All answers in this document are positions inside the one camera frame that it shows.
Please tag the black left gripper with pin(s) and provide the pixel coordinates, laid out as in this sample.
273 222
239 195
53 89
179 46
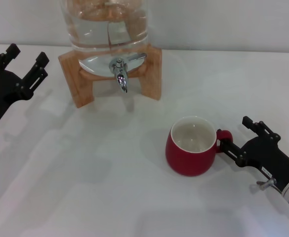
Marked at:
1 93

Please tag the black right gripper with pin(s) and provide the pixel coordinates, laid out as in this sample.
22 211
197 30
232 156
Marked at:
267 158

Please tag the red ceramic cup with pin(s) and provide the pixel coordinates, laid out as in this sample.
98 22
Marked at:
186 163

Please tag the metal pin on right gripper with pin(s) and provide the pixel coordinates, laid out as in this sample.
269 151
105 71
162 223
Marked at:
267 184

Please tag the chrome faucet with lever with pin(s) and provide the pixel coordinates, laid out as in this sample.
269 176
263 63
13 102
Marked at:
121 79

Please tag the wooden dispenser stand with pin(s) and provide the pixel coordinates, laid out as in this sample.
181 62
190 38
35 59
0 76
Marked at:
69 74

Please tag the glass water dispenser jar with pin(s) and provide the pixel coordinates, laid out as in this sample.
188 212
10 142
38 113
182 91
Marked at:
104 29

